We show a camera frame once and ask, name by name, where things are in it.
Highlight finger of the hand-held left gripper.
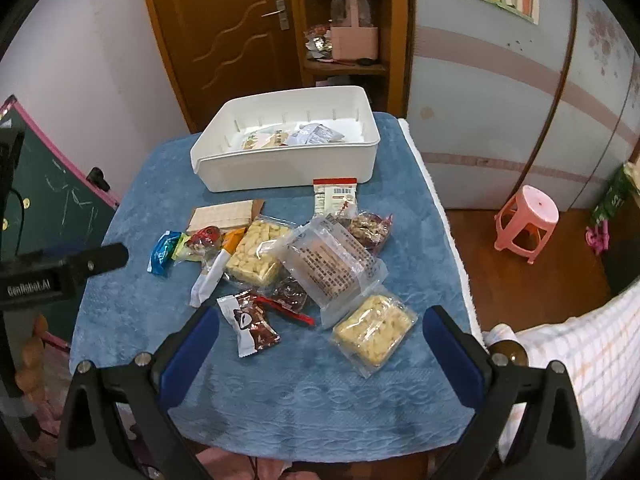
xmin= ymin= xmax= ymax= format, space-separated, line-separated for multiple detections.
xmin=66 ymin=242 xmax=130 ymax=287

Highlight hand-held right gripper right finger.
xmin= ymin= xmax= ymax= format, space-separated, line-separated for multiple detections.
xmin=422 ymin=305 xmax=588 ymax=480

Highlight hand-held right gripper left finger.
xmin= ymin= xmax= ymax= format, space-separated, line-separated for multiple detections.
xmin=57 ymin=305 xmax=221 ymax=480

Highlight blue foil candy packet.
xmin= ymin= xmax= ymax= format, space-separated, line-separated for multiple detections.
xmin=148 ymin=230 xmax=183 ymax=277

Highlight orange and white stick packet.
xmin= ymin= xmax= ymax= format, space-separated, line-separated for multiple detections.
xmin=189 ymin=227 xmax=248 ymax=308

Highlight red candy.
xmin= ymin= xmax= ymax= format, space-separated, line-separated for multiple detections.
xmin=181 ymin=226 xmax=223 ymax=263

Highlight dark red snack packet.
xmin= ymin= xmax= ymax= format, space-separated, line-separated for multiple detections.
xmin=260 ymin=275 xmax=317 ymax=327

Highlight clear packet of puffed snack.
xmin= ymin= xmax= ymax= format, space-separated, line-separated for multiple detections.
xmin=222 ymin=215 xmax=293 ymax=288
xmin=331 ymin=292 xmax=418 ymax=380

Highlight large clear cake packet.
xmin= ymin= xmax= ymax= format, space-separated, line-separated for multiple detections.
xmin=276 ymin=214 xmax=390 ymax=328

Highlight white plastic bin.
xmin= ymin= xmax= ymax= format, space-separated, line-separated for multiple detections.
xmin=190 ymin=85 xmax=382 ymax=193

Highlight brown and white candy packet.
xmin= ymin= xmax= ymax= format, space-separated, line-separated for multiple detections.
xmin=216 ymin=290 xmax=282 ymax=358

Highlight black chalkboard knob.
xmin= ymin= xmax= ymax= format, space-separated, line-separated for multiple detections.
xmin=86 ymin=167 xmax=112 ymax=193

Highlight blue patterned blanket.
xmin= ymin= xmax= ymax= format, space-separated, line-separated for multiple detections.
xmin=69 ymin=111 xmax=483 ymax=458

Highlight beige wafer packet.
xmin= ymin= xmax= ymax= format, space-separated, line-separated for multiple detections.
xmin=187 ymin=200 xmax=266 ymax=233

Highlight white checked cloth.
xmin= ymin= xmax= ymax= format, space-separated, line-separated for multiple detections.
xmin=482 ymin=285 xmax=640 ymax=480

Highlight pink plastic stool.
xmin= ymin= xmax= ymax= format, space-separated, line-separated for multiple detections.
xmin=494 ymin=185 xmax=560 ymax=265

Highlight pink toy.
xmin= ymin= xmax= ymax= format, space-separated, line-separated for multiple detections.
xmin=585 ymin=222 xmax=610 ymax=253

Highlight white packet with red edge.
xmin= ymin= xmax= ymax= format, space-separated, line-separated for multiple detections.
xmin=313 ymin=177 xmax=358 ymax=218

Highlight green and white snack packet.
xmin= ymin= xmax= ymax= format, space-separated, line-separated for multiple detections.
xmin=241 ymin=130 xmax=291 ymax=151

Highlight green bag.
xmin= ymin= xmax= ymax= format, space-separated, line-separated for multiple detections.
xmin=590 ymin=162 xmax=640 ymax=226

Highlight pale blue wardrobe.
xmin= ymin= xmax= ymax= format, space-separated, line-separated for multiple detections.
xmin=407 ymin=0 xmax=640 ymax=211

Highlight crinkled foil packets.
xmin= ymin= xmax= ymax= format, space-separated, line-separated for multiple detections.
xmin=304 ymin=25 xmax=333 ymax=61

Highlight wooden shelf unit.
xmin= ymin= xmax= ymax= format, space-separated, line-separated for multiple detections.
xmin=290 ymin=0 xmax=416 ymax=118

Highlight pink basket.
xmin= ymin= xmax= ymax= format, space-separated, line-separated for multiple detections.
xmin=330 ymin=0 xmax=380 ymax=61

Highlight brown wooden post knob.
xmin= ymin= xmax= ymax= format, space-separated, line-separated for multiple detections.
xmin=487 ymin=340 xmax=528 ymax=366

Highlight black cable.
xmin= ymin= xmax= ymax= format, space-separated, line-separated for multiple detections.
xmin=10 ymin=187 xmax=28 ymax=258

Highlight green chalkboard with pink frame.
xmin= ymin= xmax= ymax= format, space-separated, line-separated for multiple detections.
xmin=0 ymin=94 xmax=121 ymax=356

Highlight metal door handle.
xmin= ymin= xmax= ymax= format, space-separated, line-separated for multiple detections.
xmin=260 ymin=0 xmax=291 ymax=31

